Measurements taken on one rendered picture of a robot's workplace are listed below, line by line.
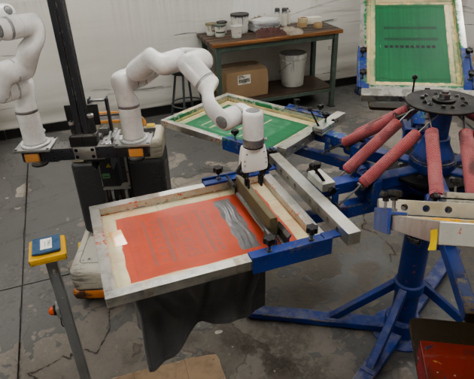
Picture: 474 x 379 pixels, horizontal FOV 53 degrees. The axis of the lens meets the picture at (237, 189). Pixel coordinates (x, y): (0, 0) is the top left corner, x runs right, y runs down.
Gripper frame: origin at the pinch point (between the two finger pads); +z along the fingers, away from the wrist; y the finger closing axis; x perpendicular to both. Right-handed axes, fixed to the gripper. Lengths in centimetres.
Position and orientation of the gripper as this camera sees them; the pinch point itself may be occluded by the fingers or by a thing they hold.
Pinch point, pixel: (253, 181)
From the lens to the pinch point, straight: 179.7
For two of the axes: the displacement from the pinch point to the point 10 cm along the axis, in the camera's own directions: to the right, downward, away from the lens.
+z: 0.3, 8.6, 5.0
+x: 3.4, 4.6, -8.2
